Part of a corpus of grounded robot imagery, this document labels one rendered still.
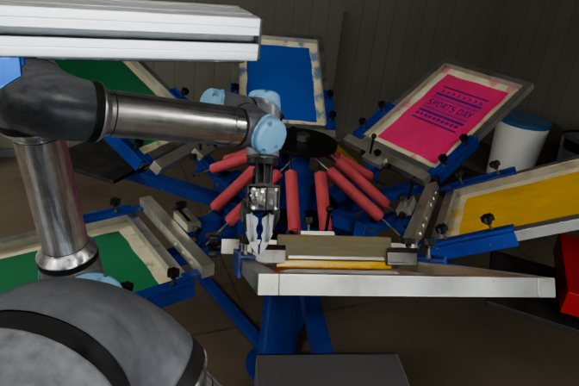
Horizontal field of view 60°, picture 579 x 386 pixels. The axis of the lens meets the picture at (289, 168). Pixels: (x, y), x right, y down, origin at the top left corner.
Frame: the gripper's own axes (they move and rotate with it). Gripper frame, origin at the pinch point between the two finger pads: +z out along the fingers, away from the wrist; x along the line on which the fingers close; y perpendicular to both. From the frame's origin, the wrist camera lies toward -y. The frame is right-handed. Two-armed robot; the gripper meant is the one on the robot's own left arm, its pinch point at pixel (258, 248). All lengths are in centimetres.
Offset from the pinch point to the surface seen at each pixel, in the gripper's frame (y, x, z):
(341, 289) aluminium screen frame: 22.9, 13.3, 6.5
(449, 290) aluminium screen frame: 22.9, 34.2, 6.4
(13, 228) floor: -281, -153, -2
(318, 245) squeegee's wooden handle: -37.3, 21.7, 0.0
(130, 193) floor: -334, -80, -34
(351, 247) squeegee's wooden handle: -37.2, 32.3, 0.3
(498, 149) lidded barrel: -373, 287, -98
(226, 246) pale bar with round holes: -59, -5, 1
